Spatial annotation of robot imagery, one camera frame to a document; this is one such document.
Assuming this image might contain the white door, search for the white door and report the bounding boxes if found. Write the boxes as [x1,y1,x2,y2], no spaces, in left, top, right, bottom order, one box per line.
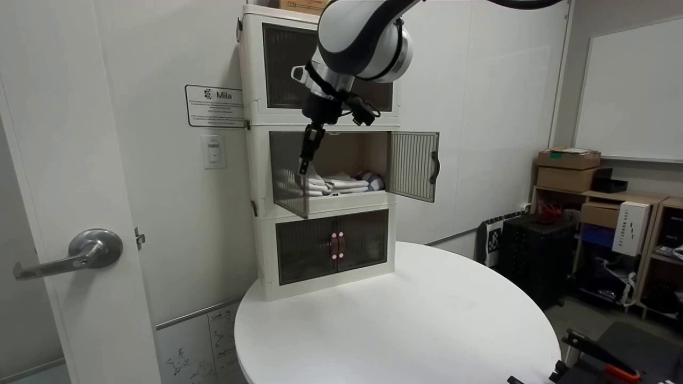
[0,0,159,384]

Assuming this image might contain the blue white checkered towel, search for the blue white checkered towel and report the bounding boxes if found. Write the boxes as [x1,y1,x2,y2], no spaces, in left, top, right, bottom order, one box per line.
[274,170,385,196]

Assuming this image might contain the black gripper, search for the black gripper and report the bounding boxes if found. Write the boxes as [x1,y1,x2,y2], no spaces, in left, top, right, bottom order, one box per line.
[299,93,377,176]

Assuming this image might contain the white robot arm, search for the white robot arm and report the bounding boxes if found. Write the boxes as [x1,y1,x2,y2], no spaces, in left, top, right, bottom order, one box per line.
[290,0,421,176]

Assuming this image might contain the black crate stack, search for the black crate stack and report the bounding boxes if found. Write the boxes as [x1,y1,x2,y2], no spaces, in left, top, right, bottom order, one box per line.
[495,217,573,309]

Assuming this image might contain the wooden storage shelf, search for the wooden storage shelf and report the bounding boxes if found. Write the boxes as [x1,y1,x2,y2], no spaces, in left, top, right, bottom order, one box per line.
[532,188,681,320]

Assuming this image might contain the cardboard box on cabinet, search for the cardboard box on cabinet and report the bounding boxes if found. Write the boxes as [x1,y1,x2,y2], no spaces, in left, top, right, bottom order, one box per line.
[276,0,330,15]

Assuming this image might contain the white three-tier cabinet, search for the white three-tier cabinet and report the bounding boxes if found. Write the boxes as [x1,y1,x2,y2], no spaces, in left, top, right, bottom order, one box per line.
[239,5,397,299]

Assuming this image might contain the silver door lever handle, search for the silver door lever handle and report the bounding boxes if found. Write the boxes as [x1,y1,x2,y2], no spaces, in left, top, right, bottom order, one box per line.
[13,229,123,281]

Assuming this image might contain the cardboard box on shelf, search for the cardboard box on shelf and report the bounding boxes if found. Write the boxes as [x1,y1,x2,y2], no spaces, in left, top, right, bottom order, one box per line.
[536,150,601,192]

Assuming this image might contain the white light switch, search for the white light switch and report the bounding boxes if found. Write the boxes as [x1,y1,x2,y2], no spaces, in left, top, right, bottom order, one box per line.
[202,135,224,172]

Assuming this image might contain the white product box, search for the white product box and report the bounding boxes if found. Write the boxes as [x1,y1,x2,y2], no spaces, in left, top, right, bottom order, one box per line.
[613,201,650,256]

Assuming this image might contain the white wall sign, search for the white wall sign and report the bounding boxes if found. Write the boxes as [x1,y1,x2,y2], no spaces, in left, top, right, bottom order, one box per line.
[183,86,243,129]

